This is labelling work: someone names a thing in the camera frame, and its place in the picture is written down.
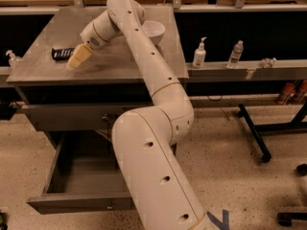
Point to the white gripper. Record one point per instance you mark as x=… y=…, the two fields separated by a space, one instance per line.
x=89 y=37

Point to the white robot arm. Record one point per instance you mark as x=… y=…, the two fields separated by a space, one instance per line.
x=142 y=137

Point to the grey wooden drawer cabinet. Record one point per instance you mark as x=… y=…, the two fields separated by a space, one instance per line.
x=110 y=75

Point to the closed grey top drawer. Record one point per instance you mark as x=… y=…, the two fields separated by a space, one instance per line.
x=76 y=116

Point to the open grey middle drawer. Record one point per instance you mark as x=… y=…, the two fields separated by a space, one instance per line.
x=84 y=177

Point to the small clear pump bottle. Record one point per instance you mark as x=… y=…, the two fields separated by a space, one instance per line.
x=13 y=58

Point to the white ceramic bowl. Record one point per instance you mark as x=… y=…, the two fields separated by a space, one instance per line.
x=154 y=30

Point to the white pump lotion bottle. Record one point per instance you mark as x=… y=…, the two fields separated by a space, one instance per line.
x=199 y=55

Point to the black metal stand leg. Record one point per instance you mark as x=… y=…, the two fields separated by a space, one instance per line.
x=266 y=155

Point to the crumpled clear plastic wrapper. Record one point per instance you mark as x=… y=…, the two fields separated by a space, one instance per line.
x=268 y=62

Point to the orange spray bottle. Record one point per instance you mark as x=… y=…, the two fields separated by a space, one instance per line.
x=300 y=92
x=285 y=93

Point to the black chair caster base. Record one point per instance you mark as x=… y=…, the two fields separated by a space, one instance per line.
x=286 y=217

